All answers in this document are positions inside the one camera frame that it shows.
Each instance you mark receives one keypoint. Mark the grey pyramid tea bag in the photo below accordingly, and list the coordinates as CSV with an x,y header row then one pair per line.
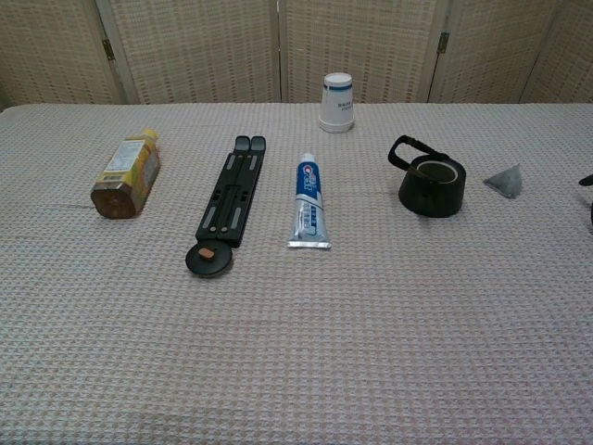
x,y
507,181

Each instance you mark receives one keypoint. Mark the black round kettle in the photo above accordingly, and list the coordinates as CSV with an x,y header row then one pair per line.
x,y
431,199

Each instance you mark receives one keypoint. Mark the white paper cup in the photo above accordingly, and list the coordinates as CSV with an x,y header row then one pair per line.
x,y
336,109

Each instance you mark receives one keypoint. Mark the brass screen hinge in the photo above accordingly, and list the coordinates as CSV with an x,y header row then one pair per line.
x,y
109,50
444,42

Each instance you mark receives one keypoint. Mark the amber tea bottle yellow cap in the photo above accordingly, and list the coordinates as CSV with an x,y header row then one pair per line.
x,y
127,176

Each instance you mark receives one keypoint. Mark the black round disc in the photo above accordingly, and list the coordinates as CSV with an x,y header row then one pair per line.
x,y
208,266

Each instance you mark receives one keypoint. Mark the woven folding screen panel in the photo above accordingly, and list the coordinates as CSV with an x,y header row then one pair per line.
x,y
194,51
380,46
491,51
570,55
51,51

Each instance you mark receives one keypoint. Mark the woven checked tablecloth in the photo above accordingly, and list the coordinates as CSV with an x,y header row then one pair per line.
x,y
296,324

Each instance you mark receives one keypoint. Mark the black folding stand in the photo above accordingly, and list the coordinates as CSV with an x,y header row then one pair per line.
x,y
231,194

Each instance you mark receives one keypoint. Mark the blue white toothpaste tube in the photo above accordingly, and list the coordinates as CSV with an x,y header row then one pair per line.
x,y
308,204

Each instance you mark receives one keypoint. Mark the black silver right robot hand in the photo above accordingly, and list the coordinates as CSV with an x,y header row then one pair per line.
x,y
589,180

